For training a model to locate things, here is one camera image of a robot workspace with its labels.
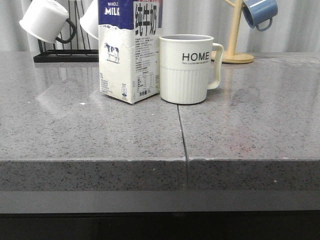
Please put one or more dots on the blue enamel mug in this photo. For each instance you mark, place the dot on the blue enamel mug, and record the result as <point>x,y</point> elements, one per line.
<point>259,13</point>

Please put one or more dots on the blue white milk carton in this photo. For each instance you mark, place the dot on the blue white milk carton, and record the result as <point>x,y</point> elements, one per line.
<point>128,47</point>

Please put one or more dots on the wooden mug tree stand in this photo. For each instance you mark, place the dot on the wooden mug tree stand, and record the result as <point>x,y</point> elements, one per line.
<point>230,56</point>

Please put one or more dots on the cream HOME mug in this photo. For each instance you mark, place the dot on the cream HOME mug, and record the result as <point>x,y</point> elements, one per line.
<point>190,65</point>

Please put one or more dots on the black wire mug rack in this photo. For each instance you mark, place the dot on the black wire mug rack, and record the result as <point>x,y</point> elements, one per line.
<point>82,48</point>

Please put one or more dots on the white mug black handle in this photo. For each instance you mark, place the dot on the white mug black handle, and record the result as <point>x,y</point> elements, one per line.
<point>45,19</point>
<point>89,21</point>

